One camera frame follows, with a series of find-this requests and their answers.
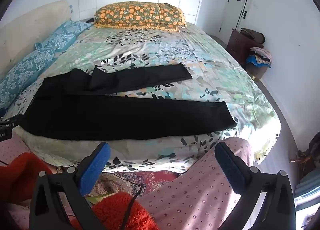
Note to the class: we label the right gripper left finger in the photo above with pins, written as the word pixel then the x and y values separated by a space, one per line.
pixel 47 210

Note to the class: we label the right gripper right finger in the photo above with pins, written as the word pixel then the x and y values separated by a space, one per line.
pixel 278 208

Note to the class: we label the black pants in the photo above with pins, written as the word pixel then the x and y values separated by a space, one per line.
pixel 81 106

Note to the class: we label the blue floral pillow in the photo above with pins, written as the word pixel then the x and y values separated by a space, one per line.
pixel 25 72

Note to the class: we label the red fuzzy sleeve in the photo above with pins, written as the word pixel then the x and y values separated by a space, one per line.
pixel 19 177

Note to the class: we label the pink dotted pajama leg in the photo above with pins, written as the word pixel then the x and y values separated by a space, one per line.
pixel 201 198

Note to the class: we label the patterned red rug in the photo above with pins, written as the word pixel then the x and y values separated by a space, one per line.
pixel 129 182

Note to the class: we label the beige headboard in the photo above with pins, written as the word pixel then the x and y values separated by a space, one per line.
pixel 19 36

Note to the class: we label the floral bed sheet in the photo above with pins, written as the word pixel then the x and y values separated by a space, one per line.
pixel 216 76

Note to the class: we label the clothes pile in basket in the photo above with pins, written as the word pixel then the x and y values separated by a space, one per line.
pixel 258 61

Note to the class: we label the dark brown cabinet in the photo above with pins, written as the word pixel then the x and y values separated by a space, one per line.
pixel 239 47

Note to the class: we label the olive bag on cabinet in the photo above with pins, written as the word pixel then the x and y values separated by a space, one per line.
pixel 254 35

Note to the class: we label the orange floral pillow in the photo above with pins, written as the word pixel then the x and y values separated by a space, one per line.
pixel 140 15

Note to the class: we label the white door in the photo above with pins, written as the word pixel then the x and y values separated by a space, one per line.
pixel 234 15

